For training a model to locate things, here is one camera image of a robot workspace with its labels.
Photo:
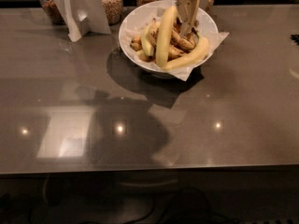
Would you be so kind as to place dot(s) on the long yellow banana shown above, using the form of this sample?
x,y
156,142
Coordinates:
x,y
164,35

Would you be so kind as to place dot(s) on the brown spotted banana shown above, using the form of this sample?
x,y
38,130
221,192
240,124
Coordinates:
x,y
176,40

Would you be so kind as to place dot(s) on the glass jar of grains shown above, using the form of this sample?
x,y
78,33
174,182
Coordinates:
x,y
113,9

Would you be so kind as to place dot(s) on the glass jar far right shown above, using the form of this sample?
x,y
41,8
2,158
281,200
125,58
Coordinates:
x,y
209,5

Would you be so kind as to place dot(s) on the curved yellow banana right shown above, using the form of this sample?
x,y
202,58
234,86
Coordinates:
x,y
197,55

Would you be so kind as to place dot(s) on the white ceramic bowl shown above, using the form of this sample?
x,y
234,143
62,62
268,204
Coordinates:
x,y
141,13

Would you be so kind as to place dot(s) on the small greenish banana left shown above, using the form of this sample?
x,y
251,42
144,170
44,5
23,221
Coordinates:
x,y
145,41

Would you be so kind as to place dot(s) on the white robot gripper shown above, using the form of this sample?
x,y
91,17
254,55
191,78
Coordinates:
x,y
188,11

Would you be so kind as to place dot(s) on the glass jar of nuts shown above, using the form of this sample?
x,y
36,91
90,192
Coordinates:
x,y
52,11

